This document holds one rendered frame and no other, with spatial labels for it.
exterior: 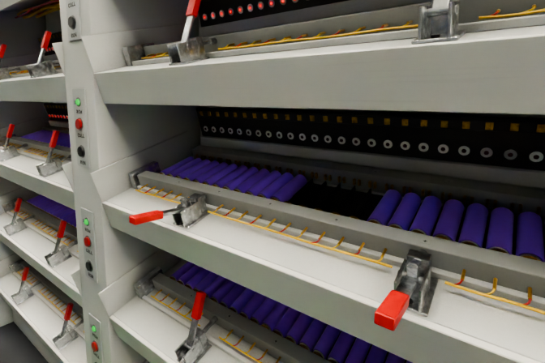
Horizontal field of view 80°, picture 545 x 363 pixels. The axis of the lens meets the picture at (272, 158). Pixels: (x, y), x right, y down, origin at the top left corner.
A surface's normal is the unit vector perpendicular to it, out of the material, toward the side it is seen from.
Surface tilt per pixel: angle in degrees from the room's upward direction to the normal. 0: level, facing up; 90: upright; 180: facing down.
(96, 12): 90
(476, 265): 107
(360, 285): 17
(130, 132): 90
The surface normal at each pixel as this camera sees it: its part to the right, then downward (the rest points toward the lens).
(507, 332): -0.15, -0.91
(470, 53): -0.57, 0.40
